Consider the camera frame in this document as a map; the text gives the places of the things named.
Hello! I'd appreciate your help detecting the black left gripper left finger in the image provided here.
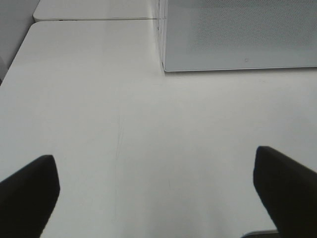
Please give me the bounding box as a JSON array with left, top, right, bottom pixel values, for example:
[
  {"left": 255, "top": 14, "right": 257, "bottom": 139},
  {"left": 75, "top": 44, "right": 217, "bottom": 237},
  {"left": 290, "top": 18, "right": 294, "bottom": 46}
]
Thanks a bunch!
[{"left": 0, "top": 155, "right": 60, "bottom": 238}]

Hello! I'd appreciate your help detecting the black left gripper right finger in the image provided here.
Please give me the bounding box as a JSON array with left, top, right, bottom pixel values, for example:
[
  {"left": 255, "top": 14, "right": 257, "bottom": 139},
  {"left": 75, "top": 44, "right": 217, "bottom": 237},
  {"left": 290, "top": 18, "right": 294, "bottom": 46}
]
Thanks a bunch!
[{"left": 253, "top": 146, "right": 317, "bottom": 238}]

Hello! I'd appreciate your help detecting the white microwave oven body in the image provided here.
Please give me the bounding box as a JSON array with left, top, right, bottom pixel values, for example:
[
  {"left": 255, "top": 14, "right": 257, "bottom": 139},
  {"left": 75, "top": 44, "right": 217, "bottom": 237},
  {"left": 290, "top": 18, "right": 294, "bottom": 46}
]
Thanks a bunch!
[{"left": 154, "top": 0, "right": 168, "bottom": 70}]

